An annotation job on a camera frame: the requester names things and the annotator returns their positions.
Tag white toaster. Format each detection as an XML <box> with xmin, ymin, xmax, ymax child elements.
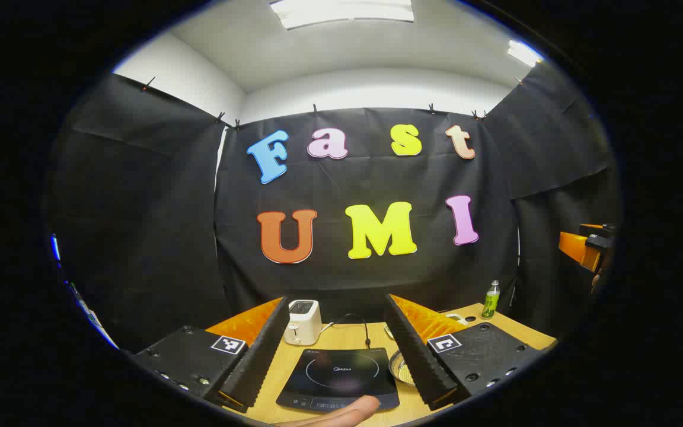
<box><xmin>283</xmin><ymin>299</ymin><xmax>323</xmax><ymax>346</ymax></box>

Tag black induction cooktop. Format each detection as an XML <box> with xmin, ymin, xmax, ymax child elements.
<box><xmin>276</xmin><ymin>348</ymin><xmax>400</xmax><ymax>412</ymax></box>

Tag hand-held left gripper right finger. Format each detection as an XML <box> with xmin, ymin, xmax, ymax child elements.
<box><xmin>384</xmin><ymin>294</ymin><xmax>547</xmax><ymax>411</ymax></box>

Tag green drink bottle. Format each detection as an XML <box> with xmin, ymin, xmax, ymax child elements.
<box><xmin>481</xmin><ymin>280</ymin><xmax>500</xmax><ymax>320</ymax></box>

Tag large ceiling light panel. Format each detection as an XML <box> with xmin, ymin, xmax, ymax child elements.
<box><xmin>269</xmin><ymin>0</ymin><xmax>415</xmax><ymax>30</ymax></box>

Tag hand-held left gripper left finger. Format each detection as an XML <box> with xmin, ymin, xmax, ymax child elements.
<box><xmin>131</xmin><ymin>297</ymin><xmax>291</xmax><ymax>414</ymax></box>

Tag black backdrop cloth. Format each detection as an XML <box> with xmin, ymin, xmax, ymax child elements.
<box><xmin>45</xmin><ymin>59</ymin><xmax>621</xmax><ymax>353</ymax></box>

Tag black power cable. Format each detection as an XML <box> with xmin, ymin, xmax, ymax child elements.
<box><xmin>330</xmin><ymin>313</ymin><xmax>372</xmax><ymax>349</ymax></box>

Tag small ceiling light panel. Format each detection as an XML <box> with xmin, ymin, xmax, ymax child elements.
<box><xmin>508</xmin><ymin>40</ymin><xmax>544</xmax><ymax>67</ymax></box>

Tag stainless steel pot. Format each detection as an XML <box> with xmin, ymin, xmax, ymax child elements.
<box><xmin>388</xmin><ymin>349</ymin><xmax>417</xmax><ymax>387</ymax></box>

